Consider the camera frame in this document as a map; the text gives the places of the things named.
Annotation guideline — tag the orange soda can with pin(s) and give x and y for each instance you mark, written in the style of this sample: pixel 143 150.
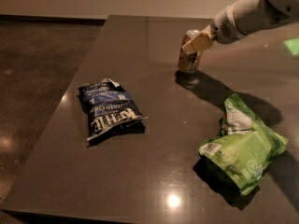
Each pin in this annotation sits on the orange soda can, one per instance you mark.
pixel 188 63

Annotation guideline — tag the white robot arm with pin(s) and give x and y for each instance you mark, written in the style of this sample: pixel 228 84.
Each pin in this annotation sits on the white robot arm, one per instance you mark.
pixel 244 18

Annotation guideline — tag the green chip bag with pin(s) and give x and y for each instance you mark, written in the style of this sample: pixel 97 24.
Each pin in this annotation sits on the green chip bag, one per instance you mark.
pixel 245 146

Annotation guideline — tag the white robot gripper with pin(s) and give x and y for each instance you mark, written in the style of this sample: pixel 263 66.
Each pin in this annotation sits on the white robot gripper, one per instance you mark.
pixel 221 29

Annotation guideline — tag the blue Kettle chip bag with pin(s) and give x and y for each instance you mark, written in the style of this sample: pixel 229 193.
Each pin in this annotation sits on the blue Kettle chip bag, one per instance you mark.
pixel 108 106

